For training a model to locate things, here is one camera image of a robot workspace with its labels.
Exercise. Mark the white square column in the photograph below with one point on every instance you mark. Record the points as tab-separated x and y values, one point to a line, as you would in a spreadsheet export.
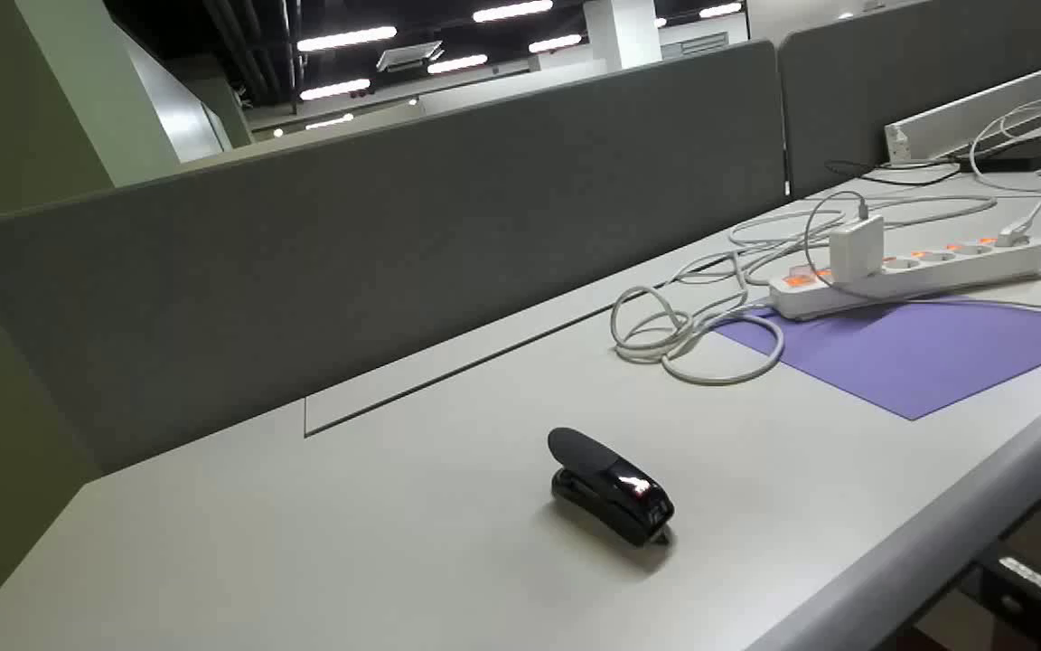
623	34

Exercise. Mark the black stapler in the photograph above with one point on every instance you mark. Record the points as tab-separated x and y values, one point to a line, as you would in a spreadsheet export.
608	486

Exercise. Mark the white ceiling light tube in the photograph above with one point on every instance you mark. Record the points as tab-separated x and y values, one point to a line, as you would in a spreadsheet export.
333	88
456	64
511	11
345	37
555	41

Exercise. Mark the white power adapter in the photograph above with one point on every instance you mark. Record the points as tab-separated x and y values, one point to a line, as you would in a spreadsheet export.
859	248

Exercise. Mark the long grey desk divider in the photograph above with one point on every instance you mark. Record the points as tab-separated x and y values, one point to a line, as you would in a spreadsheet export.
362	264

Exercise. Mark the white multi-socket power strip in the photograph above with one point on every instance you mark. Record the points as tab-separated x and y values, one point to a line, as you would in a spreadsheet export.
947	271

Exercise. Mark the purple paper sheet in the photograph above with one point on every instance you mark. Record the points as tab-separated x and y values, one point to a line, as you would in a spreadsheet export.
918	352

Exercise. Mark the black power brick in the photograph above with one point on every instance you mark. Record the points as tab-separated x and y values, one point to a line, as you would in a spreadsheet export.
1028	152

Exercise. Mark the black under-desk bracket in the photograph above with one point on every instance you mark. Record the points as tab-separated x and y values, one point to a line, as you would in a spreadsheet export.
1028	599

